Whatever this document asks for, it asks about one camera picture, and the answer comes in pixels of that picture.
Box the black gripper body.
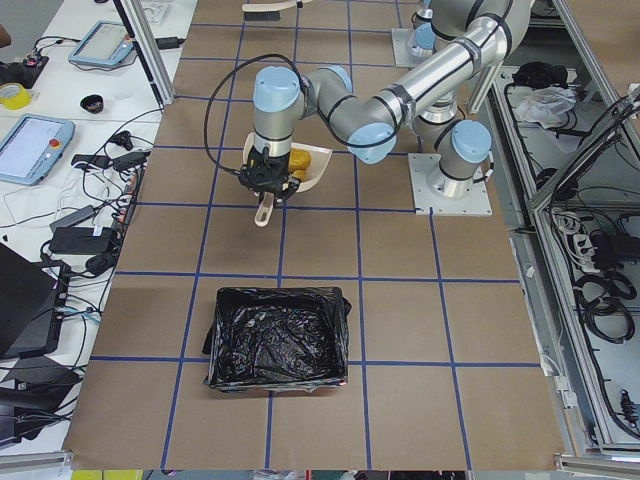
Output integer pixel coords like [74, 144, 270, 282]
[239, 147, 290, 195]

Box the twisted bread croissant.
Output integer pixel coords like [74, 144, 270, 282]
[292, 170, 307, 182]

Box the beige plastic dustpan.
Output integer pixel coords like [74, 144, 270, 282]
[239, 133, 333, 227]

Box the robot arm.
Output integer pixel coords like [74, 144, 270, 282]
[237, 1, 531, 201]
[407, 0, 435, 59]

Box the pink bin with black bag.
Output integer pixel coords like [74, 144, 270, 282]
[203, 286, 351, 392]

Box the blue teach pendant far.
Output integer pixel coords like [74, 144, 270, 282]
[68, 20, 134, 71]

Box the blue teach pendant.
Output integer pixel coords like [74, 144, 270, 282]
[1, 114, 75, 185]
[68, 20, 134, 71]

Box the black power adapter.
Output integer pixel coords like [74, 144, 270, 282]
[49, 226, 117, 255]

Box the blue teach pendant near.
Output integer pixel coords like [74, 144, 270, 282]
[1, 114, 75, 185]

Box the yellow tape roll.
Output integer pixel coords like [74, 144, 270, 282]
[0, 82, 31, 111]

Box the black laptop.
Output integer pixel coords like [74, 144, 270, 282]
[1, 245, 66, 360]

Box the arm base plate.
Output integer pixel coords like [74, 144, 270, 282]
[408, 153, 493, 217]
[391, 29, 435, 68]

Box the aluminium frame post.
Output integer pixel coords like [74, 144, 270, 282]
[113, 0, 175, 108]

